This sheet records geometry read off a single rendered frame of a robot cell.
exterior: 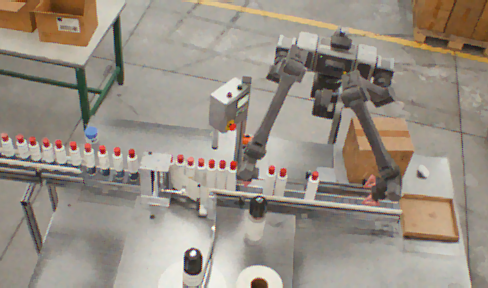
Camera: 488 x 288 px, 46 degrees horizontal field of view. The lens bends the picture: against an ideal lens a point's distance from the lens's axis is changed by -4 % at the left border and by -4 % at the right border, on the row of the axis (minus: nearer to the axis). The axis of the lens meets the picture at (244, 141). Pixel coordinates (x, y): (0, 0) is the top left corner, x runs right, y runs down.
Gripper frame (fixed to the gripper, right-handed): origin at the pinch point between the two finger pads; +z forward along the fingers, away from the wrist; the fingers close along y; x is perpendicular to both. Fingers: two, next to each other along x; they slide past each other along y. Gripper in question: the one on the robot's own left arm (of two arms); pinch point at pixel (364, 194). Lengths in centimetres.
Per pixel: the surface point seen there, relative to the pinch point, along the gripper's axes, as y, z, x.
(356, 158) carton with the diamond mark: -34.2, 12.5, 5.9
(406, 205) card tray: -27, 8, 45
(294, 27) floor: -290, 130, 34
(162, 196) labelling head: 7, 78, -59
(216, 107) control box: -12, 28, -73
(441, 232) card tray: -14, -4, 60
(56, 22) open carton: -112, 147, -143
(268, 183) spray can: -10.4, 42.8, -23.4
